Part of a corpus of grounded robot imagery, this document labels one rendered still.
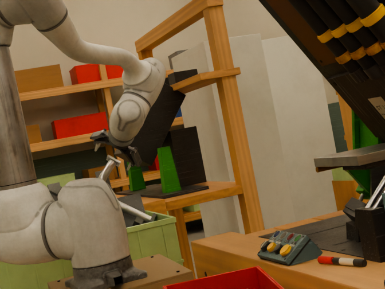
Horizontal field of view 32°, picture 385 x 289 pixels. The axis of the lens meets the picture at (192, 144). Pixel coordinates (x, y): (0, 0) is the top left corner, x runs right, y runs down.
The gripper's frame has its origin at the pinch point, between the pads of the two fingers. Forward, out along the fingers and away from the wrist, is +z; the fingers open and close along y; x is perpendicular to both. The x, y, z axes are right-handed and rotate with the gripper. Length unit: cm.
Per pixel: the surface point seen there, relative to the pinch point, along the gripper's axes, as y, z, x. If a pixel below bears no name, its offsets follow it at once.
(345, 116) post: -61, -43, -38
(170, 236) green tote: -31.7, -12.6, 19.1
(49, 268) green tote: -3.3, -11.8, 48.3
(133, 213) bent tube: -16.8, 5.8, 12.5
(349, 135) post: -65, -41, -34
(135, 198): -14.4, 10.7, 5.5
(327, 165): -47, -114, 23
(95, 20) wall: 158, 509, -346
